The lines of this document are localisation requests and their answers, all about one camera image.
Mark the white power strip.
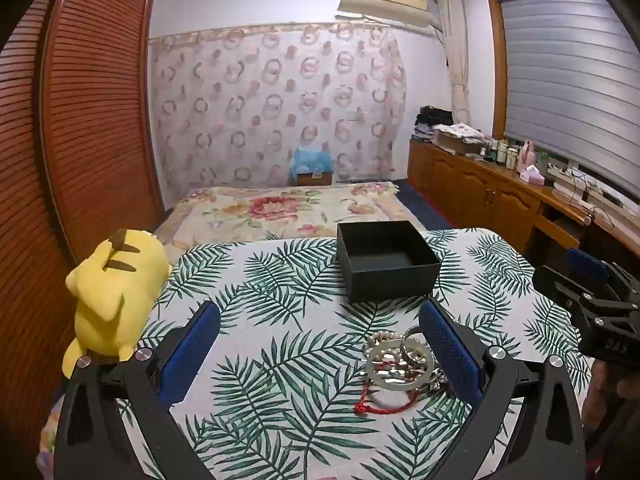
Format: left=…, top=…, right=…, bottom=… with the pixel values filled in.
left=546, top=164, right=626, bottom=211

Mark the stack of folded clothes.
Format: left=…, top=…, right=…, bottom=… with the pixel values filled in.
left=412, top=106, right=454, bottom=142

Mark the brown louvered wardrobe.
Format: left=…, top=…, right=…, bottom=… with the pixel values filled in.
left=0, top=0, right=166, bottom=461

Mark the yellow plush toy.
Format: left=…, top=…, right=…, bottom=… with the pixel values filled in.
left=62, top=228, right=173, bottom=379

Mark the red string bracelet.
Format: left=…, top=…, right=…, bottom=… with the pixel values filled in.
left=354, top=352, right=427, bottom=418

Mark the floral blanket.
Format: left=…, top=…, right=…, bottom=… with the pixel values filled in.
left=152, top=181, right=401, bottom=261

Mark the person's right hand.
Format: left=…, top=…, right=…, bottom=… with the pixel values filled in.
left=582, top=359, right=640, bottom=436

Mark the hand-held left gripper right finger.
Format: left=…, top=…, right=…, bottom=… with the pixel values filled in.
left=418, top=298, right=587, bottom=480

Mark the grey window blind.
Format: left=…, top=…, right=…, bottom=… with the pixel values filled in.
left=499, top=0, right=640, bottom=173

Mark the wooden cabinet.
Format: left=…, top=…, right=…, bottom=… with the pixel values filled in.
left=407, top=137, right=593, bottom=256

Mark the cream window curtain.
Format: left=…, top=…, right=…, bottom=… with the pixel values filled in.
left=436, top=0, right=472, bottom=126

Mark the pearl bracelet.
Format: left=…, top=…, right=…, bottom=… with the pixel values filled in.
left=362, top=332, right=402, bottom=359

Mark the leaf print tablecloth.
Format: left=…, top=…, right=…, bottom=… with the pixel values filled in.
left=117, top=227, right=593, bottom=480

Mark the blue bag on box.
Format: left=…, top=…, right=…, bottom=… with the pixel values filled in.
left=289, top=146, right=335, bottom=176

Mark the cardboard box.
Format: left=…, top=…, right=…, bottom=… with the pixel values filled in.
left=432, top=124, right=488, bottom=155

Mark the circle pattern hanging cloth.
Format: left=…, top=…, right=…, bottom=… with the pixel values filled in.
left=149, top=22, right=410, bottom=192

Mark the row of small bottles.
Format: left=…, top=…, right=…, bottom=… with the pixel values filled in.
left=479, top=138, right=521, bottom=169

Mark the black jewelry box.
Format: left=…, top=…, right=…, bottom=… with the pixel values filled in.
left=336, top=220, right=443, bottom=304

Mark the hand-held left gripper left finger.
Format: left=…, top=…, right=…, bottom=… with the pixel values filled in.
left=55, top=300, right=222, bottom=480

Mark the white air conditioner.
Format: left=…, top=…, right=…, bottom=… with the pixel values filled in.
left=336, top=0, right=434, bottom=30

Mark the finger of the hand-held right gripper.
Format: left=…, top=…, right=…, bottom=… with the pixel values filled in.
left=565, top=248, right=613, bottom=284
left=532, top=266, right=597, bottom=316

